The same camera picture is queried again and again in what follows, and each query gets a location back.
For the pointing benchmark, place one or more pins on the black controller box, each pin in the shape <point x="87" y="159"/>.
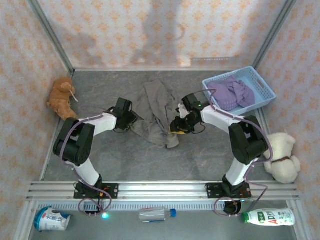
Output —
<point x="90" y="208"/>
<point x="231" y="208"/>

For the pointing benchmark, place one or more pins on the aluminium mounting rail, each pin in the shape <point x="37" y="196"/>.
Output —
<point x="160" y="191"/>

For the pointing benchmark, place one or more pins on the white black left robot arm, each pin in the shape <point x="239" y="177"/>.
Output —
<point x="105" y="125"/>

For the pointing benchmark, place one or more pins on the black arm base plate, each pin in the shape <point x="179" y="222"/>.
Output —
<point x="212" y="191"/>
<point x="112" y="191"/>

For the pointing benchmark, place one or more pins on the white plush toy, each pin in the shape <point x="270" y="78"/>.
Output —
<point x="282" y="160"/>

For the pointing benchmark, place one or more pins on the white bottle with green cap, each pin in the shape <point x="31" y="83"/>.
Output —
<point x="270" y="217"/>

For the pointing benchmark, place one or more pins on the grey garment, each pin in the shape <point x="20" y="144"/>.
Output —
<point x="156" y="110"/>

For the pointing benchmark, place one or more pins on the brown plush toy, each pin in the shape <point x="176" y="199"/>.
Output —
<point x="61" y="100"/>

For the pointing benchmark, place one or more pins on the blue plastic basket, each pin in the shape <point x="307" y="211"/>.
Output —
<point x="262" y="90"/>

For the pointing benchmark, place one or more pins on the purple t-shirt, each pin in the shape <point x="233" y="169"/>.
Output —
<point x="227" y="96"/>

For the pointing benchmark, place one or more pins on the aluminium frame post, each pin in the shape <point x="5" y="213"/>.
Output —
<point x="53" y="37"/>
<point x="272" y="37"/>

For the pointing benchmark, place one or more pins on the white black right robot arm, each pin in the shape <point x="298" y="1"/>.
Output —
<point x="215" y="117"/>

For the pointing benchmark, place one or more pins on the clear bottle with blue cap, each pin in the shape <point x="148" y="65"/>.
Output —
<point x="152" y="216"/>

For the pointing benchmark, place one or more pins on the white blue yogurt cup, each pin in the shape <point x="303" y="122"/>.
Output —
<point x="52" y="221"/>

